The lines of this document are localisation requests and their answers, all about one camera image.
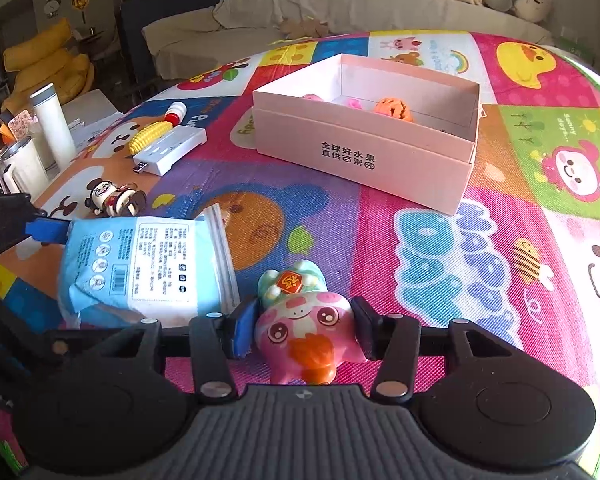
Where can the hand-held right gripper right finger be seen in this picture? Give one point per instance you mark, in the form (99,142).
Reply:
(366,332)

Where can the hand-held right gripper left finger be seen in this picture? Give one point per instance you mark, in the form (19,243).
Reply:
(241,332)

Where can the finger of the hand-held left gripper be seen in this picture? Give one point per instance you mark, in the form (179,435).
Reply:
(47,230)
(10,317)

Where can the pink squishy animal toy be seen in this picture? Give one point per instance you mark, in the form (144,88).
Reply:
(305,332)

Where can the blue wet wipes packet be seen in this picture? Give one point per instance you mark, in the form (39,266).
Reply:
(145,265)

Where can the pink cardboard box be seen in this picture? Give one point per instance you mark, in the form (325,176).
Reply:
(360,160)

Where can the pink plastic strainer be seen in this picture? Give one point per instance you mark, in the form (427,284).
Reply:
(311,97)

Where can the white mug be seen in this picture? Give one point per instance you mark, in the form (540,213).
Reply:
(22,165)

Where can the colourful cartoon play mat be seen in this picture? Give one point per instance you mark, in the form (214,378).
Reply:
(430,260)

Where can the white thermos bottle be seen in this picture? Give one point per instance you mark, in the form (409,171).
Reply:
(52,125)

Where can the pink patterned card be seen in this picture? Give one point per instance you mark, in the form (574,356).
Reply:
(21,122)

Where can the stack of white papers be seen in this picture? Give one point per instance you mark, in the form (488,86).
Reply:
(92,120)

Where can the yellow toy corn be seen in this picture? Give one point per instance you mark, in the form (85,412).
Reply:
(147,137)

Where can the yellow cushion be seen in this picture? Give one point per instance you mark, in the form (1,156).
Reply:
(35,45)
(55,82)

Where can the white usb hub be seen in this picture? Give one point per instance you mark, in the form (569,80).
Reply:
(175,145)

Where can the small white bottle red cap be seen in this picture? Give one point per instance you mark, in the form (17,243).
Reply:
(176,111)

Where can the white cabinet with stickers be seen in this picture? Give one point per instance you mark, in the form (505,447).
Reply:
(65,10)

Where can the orange pumpkin toy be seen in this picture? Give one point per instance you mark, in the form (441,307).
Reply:
(392,109)

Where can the small pink toy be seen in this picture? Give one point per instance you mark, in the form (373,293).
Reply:
(355,104)

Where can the beige covered sofa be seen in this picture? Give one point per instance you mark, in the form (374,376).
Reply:
(260,20)

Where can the brown teddy bear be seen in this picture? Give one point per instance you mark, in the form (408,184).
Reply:
(302,28)

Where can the white bear plush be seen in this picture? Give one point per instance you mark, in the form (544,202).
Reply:
(532,2)

